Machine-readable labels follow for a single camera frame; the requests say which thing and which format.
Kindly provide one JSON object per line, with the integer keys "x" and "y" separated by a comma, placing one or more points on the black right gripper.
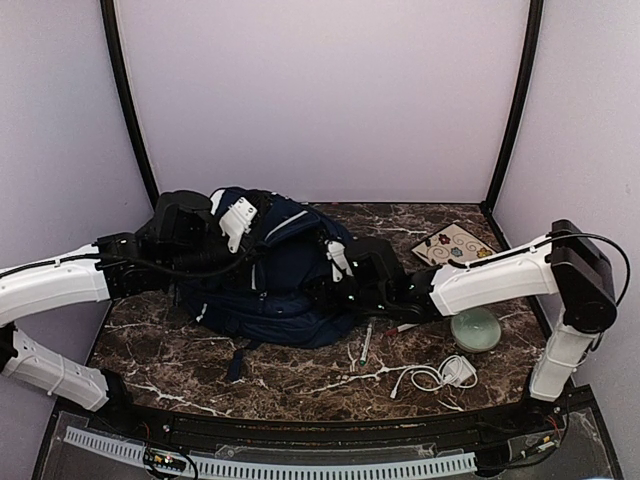
{"x": 326, "y": 298}

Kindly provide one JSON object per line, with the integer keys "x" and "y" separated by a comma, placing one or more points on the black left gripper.
{"x": 251, "y": 248}

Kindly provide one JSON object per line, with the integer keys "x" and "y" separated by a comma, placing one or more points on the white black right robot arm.
{"x": 367, "y": 277}

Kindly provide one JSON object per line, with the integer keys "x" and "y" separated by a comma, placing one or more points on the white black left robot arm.
{"x": 190, "y": 236}

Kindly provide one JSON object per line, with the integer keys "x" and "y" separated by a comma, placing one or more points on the green tipped white marker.
{"x": 366, "y": 344}

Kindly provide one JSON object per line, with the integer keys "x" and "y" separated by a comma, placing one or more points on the red tipped white marker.
{"x": 399, "y": 329}

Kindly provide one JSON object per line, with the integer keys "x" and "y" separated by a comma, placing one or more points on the floral square ceramic plate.
{"x": 451, "y": 243}

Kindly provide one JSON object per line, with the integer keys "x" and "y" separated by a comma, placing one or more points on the pale green ceramic bowl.
{"x": 476, "y": 330}

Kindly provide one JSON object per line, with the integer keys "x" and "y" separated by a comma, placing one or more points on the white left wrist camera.
{"x": 235, "y": 222}

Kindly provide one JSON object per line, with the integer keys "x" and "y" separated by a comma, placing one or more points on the white charger with cable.
{"x": 455, "y": 371}

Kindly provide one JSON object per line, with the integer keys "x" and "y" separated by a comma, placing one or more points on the white slotted cable duct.
{"x": 234, "y": 462}

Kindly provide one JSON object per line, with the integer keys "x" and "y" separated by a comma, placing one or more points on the black left corner frame post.
{"x": 126, "y": 100}

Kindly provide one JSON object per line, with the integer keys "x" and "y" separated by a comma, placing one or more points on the black corner frame post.
{"x": 521, "y": 89}
{"x": 126, "y": 100}

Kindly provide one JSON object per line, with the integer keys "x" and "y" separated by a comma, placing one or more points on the black front table rail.
{"x": 197, "y": 406}

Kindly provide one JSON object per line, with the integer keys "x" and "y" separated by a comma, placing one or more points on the black right corner frame post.
{"x": 521, "y": 89}

